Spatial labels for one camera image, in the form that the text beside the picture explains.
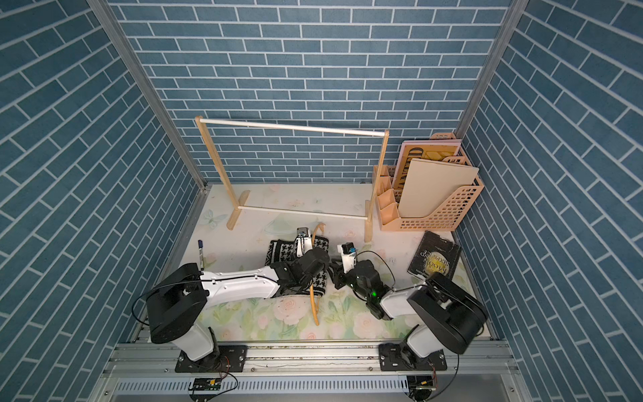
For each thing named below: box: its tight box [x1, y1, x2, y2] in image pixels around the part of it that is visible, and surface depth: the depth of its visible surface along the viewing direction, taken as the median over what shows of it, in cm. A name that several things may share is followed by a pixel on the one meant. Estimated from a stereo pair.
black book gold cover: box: [406, 230, 462, 279], surface depth 98 cm
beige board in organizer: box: [398, 158, 480, 218], surface depth 95 cm
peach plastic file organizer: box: [429, 133, 456, 140], surface depth 107 cm
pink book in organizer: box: [392, 139, 463, 190], surface depth 99 cm
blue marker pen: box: [197, 239, 205, 271], surface depth 101 cm
